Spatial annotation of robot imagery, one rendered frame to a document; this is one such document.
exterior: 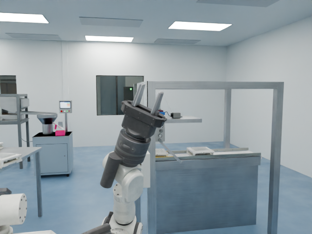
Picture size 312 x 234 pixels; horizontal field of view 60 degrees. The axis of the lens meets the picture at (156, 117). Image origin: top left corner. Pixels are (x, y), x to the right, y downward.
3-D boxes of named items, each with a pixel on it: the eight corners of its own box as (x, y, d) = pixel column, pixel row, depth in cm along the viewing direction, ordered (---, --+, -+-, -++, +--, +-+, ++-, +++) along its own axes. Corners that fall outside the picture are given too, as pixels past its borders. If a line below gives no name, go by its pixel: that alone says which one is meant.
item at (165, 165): (147, 171, 284) (147, 162, 283) (143, 164, 312) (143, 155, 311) (260, 165, 307) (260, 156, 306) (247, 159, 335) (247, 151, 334)
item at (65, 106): (59, 133, 518) (58, 100, 512) (60, 132, 528) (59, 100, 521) (72, 133, 522) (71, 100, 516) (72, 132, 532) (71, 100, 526)
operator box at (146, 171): (142, 188, 202) (142, 153, 200) (139, 180, 219) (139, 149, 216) (150, 187, 203) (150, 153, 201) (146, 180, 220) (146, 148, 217)
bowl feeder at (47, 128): (35, 135, 489) (34, 114, 485) (40, 132, 524) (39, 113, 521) (63, 134, 498) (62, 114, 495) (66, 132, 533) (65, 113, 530)
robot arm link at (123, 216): (141, 188, 86) (139, 223, 97) (110, 182, 87) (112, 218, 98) (133, 216, 78) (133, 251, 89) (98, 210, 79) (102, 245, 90)
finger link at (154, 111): (161, 90, 70) (154, 112, 72) (157, 92, 67) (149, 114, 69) (167, 93, 70) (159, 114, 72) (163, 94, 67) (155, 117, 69)
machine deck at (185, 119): (144, 123, 275) (144, 120, 275) (139, 120, 312) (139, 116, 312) (202, 122, 286) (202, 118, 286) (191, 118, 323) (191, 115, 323)
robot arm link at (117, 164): (152, 154, 76) (140, 186, 80) (129, 135, 82) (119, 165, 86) (122, 160, 67) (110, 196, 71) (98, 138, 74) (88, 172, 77)
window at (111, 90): (96, 115, 769) (95, 74, 758) (96, 115, 770) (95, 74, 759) (144, 115, 795) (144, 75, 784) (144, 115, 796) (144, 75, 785)
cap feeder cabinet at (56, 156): (33, 179, 481) (31, 137, 473) (41, 170, 536) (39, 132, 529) (70, 177, 492) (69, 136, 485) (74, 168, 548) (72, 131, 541)
